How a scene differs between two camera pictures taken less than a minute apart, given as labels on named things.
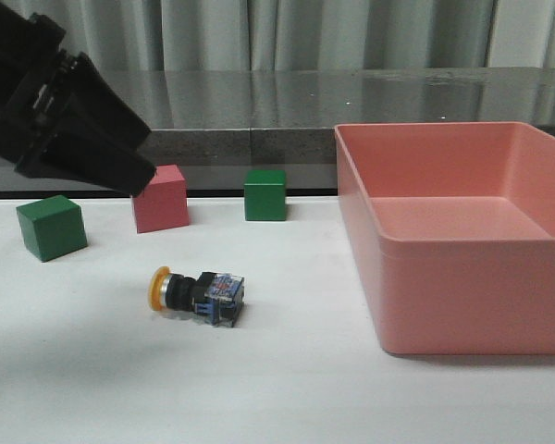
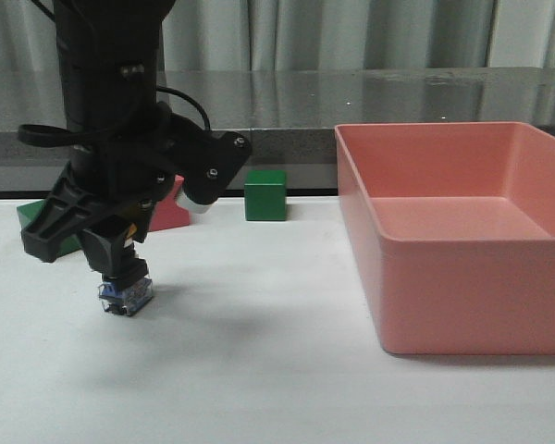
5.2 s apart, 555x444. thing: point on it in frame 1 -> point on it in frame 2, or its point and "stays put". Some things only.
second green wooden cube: x=265 y=194 stays put
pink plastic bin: x=466 y=233 stays put
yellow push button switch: x=217 y=298 -> x=125 y=300
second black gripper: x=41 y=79 -> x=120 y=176
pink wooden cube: x=162 y=203 stays put
